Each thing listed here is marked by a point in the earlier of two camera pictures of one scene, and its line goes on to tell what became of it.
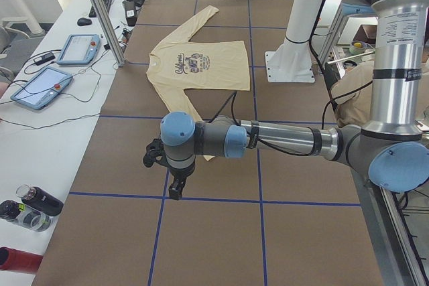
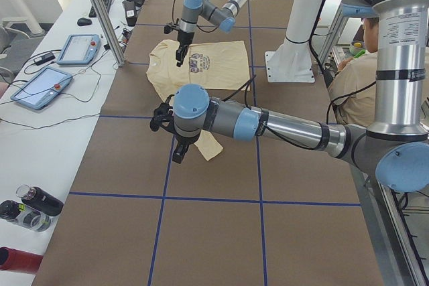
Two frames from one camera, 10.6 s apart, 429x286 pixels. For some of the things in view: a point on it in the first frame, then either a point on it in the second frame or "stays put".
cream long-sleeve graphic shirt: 181,64 stays put
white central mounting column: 292,61 stays put
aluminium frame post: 102,14 stays put
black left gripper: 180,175 → 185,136
